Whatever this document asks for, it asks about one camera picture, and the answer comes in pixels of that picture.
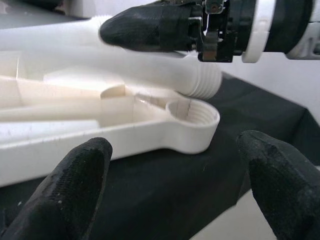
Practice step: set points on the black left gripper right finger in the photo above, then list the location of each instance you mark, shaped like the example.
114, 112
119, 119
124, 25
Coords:
287, 195

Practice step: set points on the white plastic children table top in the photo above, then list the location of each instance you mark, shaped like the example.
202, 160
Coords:
150, 135

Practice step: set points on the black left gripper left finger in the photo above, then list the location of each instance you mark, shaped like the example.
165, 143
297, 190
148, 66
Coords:
62, 195

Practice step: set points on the black tablecloth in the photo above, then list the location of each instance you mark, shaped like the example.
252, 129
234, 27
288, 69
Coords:
175, 195

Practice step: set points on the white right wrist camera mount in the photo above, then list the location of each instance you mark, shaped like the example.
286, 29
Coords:
260, 37

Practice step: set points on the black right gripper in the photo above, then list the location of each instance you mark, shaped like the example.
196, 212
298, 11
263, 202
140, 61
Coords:
225, 25

